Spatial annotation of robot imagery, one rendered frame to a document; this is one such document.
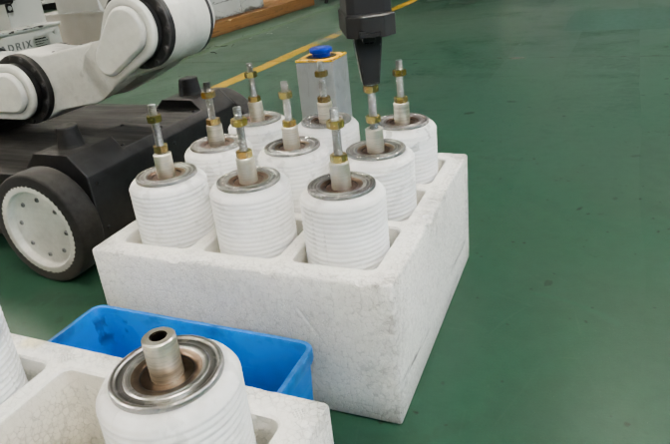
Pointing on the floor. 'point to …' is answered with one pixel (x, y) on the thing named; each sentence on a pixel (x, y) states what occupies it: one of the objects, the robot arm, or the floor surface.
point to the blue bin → (274, 375)
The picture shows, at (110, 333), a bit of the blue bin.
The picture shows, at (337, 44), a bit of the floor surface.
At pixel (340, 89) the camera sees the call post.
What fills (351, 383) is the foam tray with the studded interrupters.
